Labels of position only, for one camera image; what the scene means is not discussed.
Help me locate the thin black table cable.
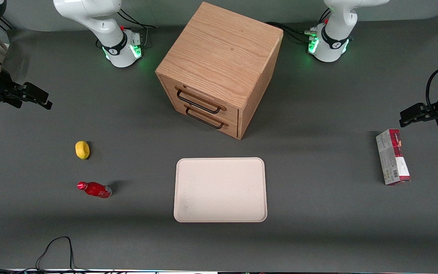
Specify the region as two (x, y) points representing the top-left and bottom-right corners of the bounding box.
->
(0, 236), (102, 274)

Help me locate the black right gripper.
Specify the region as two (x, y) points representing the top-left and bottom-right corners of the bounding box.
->
(0, 68), (53, 111)

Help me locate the black arm base cable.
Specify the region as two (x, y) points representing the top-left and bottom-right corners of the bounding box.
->
(265, 8), (332, 45)
(117, 8), (156, 49)

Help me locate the black left arm base cable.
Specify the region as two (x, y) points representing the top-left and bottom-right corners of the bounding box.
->
(265, 8), (332, 45)

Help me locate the grey and red carton box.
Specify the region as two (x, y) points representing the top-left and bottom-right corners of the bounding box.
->
(375, 129), (411, 186)

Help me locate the wooden drawer front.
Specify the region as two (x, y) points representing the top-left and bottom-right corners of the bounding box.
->
(165, 96), (239, 139)
(160, 75), (240, 123)

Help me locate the black right arm base cable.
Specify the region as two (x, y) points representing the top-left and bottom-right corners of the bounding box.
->
(117, 8), (156, 49)

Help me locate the yellow lemon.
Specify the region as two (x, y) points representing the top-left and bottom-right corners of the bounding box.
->
(75, 140), (90, 160)

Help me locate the red coke bottle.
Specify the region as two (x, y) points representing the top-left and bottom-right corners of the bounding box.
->
(76, 182), (113, 199)

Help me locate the cream plastic tray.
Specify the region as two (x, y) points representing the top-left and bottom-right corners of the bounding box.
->
(173, 157), (268, 223)

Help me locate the wooden drawer cabinet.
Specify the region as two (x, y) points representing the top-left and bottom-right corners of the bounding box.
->
(155, 2), (284, 140)

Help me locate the black metal drawer handle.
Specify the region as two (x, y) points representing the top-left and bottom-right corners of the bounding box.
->
(176, 88), (222, 115)
(184, 106), (225, 130)

